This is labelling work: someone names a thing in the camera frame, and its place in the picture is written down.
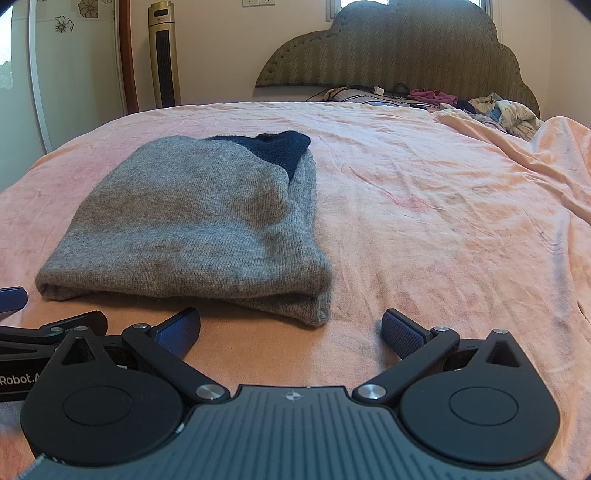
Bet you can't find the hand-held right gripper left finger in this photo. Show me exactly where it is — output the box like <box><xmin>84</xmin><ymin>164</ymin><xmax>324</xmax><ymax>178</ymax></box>
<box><xmin>60</xmin><ymin>308</ymin><xmax>232</xmax><ymax>408</ymax></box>

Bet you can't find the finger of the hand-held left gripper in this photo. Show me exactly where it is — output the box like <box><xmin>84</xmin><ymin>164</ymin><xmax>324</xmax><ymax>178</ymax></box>
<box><xmin>0</xmin><ymin>285</ymin><xmax>29</xmax><ymax>317</ymax></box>
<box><xmin>0</xmin><ymin>309</ymin><xmax>110</xmax><ymax>348</ymax></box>

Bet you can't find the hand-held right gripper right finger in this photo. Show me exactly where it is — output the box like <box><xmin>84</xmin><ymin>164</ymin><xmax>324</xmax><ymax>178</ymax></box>
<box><xmin>352</xmin><ymin>308</ymin><xmax>533</xmax><ymax>408</ymax></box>

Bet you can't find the grey sweater with navy sleeves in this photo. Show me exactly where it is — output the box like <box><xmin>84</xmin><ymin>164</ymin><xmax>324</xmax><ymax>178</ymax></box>
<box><xmin>36</xmin><ymin>130</ymin><xmax>333</xmax><ymax>329</ymax></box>

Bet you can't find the pile of crumpled clothes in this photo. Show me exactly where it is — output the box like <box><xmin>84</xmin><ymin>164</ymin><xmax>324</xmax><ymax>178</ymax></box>
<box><xmin>440</xmin><ymin>92</ymin><xmax>546</xmax><ymax>142</ymax></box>

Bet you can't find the pink bed sheet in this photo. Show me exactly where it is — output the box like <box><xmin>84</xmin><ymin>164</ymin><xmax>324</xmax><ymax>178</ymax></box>
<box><xmin>0</xmin><ymin>100</ymin><xmax>591</xmax><ymax>480</ymax></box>

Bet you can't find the white wardrobe door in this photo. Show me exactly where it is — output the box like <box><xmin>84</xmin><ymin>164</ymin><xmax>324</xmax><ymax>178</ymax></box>
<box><xmin>0</xmin><ymin>0</ymin><xmax>129</xmax><ymax>181</ymax></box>

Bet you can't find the pink garment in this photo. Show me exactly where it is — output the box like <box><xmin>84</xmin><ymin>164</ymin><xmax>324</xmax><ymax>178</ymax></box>
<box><xmin>408</xmin><ymin>89</ymin><xmax>458</xmax><ymax>107</ymax></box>

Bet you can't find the patterned grey pillow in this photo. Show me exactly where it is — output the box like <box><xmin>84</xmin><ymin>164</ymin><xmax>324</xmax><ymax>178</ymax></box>
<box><xmin>322</xmin><ymin>87</ymin><xmax>435</xmax><ymax>112</ymax></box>

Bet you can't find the gold tower fan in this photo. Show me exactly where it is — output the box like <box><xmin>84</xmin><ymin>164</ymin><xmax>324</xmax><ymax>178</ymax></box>
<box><xmin>148</xmin><ymin>1</ymin><xmax>182</xmax><ymax>110</ymax></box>

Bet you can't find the olive padded headboard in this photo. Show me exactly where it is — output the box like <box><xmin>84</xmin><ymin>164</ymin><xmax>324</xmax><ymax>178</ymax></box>
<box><xmin>255</xmin><ymin>0</ymin><xmax>542</xmax><ymax>119</ymax></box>

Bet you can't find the window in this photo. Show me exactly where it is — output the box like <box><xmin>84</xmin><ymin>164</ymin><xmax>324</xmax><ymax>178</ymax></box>
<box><xmin>325</xmin><ymin>0</ymin><xmax>491</xmax><ymax>20</ymax></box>

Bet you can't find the black cable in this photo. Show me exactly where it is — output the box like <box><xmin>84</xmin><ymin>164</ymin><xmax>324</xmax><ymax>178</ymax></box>
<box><xmin>306</xmin><ymin>82</ymin><xmax>419</xmax><ymax>103</ymax></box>

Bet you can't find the wooden door frame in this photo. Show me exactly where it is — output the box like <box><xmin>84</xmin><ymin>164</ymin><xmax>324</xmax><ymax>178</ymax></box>
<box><xmin>117</xmin><ymin>0</ymin><xmax>140</xmax><ymax>114</ymax></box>

